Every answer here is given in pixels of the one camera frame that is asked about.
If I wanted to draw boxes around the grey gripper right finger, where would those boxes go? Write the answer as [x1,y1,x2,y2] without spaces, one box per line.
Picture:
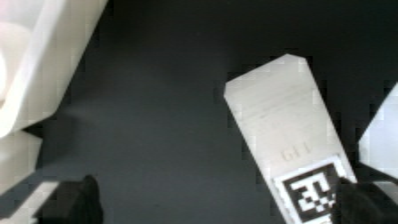
[330,166,398,224]

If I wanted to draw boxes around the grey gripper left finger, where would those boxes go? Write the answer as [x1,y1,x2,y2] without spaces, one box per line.
[0,174,106,224]

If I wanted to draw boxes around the white desk leg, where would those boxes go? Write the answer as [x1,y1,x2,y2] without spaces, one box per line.
[224,55,355,224]
[0,131,42,195]

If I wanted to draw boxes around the white desk tabletop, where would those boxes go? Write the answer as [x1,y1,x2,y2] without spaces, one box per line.
[0,0,108,137]

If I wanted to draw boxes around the white front rail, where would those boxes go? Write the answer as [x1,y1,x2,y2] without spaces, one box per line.
[359,83,398,178]

